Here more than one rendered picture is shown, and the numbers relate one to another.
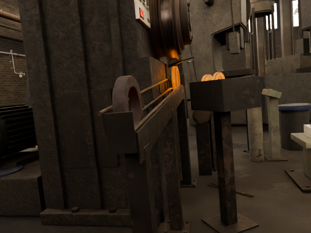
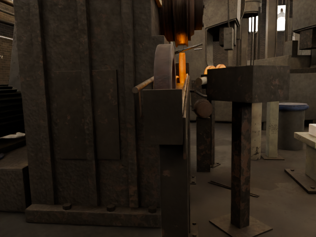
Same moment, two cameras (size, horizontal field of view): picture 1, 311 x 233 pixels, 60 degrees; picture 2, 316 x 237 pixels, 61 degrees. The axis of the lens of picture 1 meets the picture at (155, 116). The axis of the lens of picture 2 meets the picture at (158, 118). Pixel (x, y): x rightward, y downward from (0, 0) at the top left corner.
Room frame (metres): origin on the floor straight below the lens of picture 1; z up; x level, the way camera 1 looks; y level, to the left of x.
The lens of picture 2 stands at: (0.18, 0.14, 0.67)
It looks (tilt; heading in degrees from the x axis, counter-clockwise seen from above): 8 degrees down; 355
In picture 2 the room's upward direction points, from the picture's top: 1 degrees counter-clockwise
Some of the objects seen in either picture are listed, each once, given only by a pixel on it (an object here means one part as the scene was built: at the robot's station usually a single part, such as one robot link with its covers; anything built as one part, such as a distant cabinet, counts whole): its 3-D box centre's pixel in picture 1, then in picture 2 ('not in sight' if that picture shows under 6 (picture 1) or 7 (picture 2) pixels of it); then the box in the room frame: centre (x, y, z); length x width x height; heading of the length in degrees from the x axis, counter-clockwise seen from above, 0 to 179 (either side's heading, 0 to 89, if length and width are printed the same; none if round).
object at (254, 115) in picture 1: (255, 131); (253, 128); (2.34, -0.86, 0.26); 0.12 x 0.12 x 0.52
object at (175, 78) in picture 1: (176, 80); (182, 67); (1.83, -0.16, 0.75); 0.18 x 0.03 x 0.18; 167
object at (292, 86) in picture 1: (286, 99); (275, 98); (3.95, -1.93, 0.39); 1.03 x 0.83 x 0.77; 93
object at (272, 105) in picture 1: (273, 123); (272, 122); (2.34, -1.02, 0.31); 0.24 x 0.16 x 0.62; 168
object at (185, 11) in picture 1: (186, 22); (198, 5); (1.81, -0.26, 1.12); 0.28 x 0.06 x 0.28; 168
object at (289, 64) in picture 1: (293, 84); (278, 85); (5.45, -2.82, 0.55); 1.10 x 0.53 x 1.10; 8
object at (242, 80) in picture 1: (227, 154); (244, 151); (1.28, -0.33, 0.36); 0.26 x 0.20 x 0.72; 23
